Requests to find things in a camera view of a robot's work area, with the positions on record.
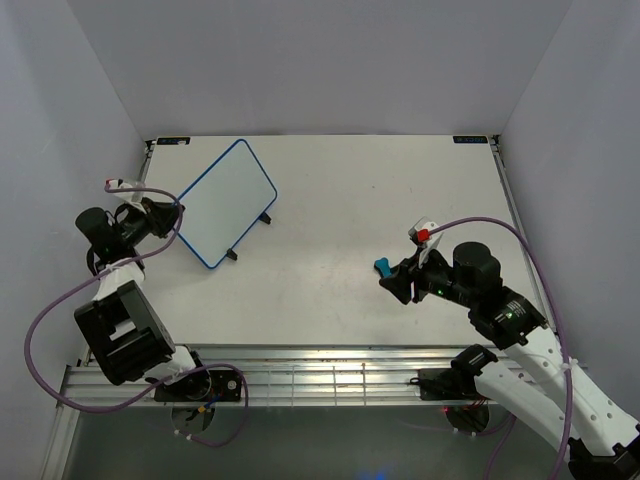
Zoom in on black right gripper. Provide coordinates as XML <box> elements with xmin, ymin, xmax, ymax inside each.
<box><xmin>378</xmin><ymin>245</ymin><xmax>476</xmax><ymax>309</ymax></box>

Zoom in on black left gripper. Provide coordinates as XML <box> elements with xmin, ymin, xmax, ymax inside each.
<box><xmin>117</xmin><ymin>198</ymin><xmax>184</xmax><ymax>246</ymax></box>

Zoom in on blue bone-shaped whiteboard eraser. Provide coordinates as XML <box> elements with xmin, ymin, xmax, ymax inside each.
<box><xmin>373</xmin><ymin>257</ymin><xmax>394</xmax><ymax>279</ymax></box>

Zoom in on blue-framed whiteboard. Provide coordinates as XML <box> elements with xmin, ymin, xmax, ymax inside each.
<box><xmin>178</xmin><ymin>139</ymin><xmax>278</xmax><ymax>270</ymax></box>

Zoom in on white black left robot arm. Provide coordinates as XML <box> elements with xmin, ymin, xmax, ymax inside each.
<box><xmin>74</xmin><ymin>197</ymin><xmax>212</xmax><ymax>401</ymax></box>

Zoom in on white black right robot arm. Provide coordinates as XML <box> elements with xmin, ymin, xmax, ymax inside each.
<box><xmin>374</xmin><ymin>242</ymin><xmax>639</xmax><ymax>479</ymax></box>

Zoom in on dark corner label left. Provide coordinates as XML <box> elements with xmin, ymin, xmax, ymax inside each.
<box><xmin>156</xmin><ymin>137</ymin><xmax>191</xmax><ymax>146</ymax></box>

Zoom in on dark corner label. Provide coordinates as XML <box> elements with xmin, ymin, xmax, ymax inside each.
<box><xmin>452</xmin><ymin>135</ymin><xmax>489</xmax><ymax>144</ymax></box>
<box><xmin>156</xmin><ymin>137</ymin><xmax>191</xmax><ymax>146</ymax></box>

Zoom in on dark corner label right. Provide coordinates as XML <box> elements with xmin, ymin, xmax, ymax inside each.
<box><xmin>452</xmin><ymin>135</ymin><xmax>489</xmax><ymax>144</ymax></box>

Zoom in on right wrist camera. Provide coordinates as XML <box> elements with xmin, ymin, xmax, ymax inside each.
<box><xmin>408</xmin><ymin>217</ymin><xmax>442</xmax><ymax>267</ymax></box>

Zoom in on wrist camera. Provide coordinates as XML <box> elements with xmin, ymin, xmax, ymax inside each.
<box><xmin>408</xmin><ymin>217</ymin><xmax>442</xmax><ymax>267</ymax></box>
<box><xmin>105</xmin><ymin>178</ymin><xmax>145</xmax><ymax>211</ymax></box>

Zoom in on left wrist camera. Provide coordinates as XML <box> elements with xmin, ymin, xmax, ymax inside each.
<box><xmin>105</xmin><ymin>178</ymin><xmax>145</xmax><ymax>211</ymax></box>

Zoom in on wire whiteboard stand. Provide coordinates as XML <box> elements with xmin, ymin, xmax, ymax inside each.
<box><xmin>225</xmin><ymin>211</ymin><xmax>273</xmax><ymax>261</ymax></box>

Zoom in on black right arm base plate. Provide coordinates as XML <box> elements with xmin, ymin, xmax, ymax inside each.
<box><xmin>409</xmin><ymin>368</ymin><xmax>486</xmax><ymax>402</ymax></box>

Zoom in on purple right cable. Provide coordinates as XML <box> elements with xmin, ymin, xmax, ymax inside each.
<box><xmin>429</xmin><ymin>216</ymin><xmax>574</xmax><ymax>480</ymax></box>

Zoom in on purple cable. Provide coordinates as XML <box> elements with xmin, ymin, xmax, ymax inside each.
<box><xmin>23</xmin><ymin>182</ymin><xmax>249</xmax><ymax>447</ymax></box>
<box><xmin>429</xmin><ymin>216</ymin><xmax>574</xmax><ymax>480</ymax></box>

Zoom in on aluminium front frame rails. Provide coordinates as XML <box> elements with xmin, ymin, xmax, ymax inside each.
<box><xmin>57</xmin><ymin>344</ymin><xmax>601</xmax><ymax>409</ymax></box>

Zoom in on aluminium table edge rail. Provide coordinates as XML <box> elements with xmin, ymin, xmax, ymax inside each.
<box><xmin>488</xmin><ymin>135</ymin><xmax>557</xmax><ymax>333</ymax></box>

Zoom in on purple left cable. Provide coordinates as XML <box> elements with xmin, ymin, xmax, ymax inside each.
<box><xmin>23</xmin><ymin>182</ymin><xmax>249</xmax><ymax>447</ymax></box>

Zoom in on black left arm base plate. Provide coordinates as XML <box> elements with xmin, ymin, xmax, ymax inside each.
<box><xmin>153</xmin><ymin>369</ymin><xmax>242</xmax><ymax>404</ymax></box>

